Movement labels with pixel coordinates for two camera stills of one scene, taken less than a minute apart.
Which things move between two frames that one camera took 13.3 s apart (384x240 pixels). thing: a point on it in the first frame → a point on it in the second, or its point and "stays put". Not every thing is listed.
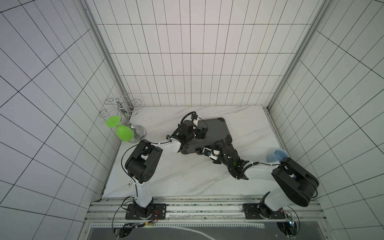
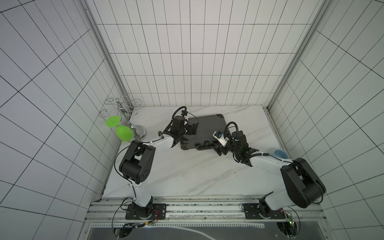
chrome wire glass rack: (127, 107) stays put
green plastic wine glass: (123, 132) stays put
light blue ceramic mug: (277, 156) stays put
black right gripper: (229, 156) → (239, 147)
